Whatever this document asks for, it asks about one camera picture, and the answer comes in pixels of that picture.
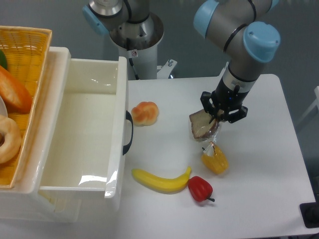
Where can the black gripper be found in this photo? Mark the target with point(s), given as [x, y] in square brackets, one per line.
[225, 103]

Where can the bagged toast slice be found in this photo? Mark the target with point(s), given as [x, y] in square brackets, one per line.
[204, 127]

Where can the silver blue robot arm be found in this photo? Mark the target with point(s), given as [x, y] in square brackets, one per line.
[232, 26]

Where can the open upper white drawer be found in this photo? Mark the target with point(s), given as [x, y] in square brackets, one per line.
[87, 152]

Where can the white drawer cabinet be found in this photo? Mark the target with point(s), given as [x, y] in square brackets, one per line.
[26, 200]

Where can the knotted bread roll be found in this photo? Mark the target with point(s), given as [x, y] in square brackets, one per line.
[145, 114]

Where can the red plastic bell pepper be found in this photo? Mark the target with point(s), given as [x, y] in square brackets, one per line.
[200, 189]

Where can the yellow plastic banana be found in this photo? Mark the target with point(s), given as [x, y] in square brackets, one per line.
[160, 184]

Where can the black device at table edge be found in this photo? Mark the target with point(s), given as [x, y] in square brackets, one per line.
[310, 214]

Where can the yellow wicker basket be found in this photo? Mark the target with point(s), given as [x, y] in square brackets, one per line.
[26, 51]

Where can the orange baguette bread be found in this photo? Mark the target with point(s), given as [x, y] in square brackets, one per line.
[16, 97]

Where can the beige bagel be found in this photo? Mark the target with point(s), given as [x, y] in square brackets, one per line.
[12, 139]

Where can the white plate in basket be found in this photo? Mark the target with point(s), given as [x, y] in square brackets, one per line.
[3, 109]

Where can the green plastic vegetable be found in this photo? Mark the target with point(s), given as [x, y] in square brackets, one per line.
[3, 60]

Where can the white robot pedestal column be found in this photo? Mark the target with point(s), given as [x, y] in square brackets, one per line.
[138, 42]

